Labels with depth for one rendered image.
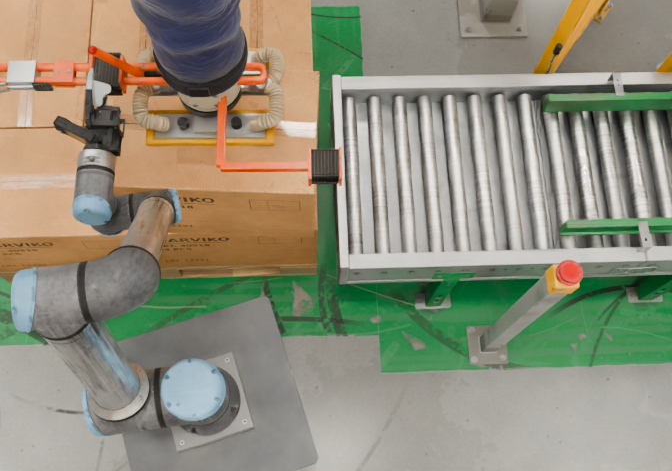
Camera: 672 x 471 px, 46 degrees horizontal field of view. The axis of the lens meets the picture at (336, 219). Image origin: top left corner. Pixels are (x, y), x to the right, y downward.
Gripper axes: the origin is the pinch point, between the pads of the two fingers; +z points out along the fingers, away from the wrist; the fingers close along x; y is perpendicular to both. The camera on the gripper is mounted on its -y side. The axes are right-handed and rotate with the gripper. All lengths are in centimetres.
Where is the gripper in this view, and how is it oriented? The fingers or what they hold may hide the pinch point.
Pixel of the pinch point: (96, 82)
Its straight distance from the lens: 214.4
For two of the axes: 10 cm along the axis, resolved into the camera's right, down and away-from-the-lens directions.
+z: 0.0, -9.4, 3.4
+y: 10.0, 0.1, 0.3
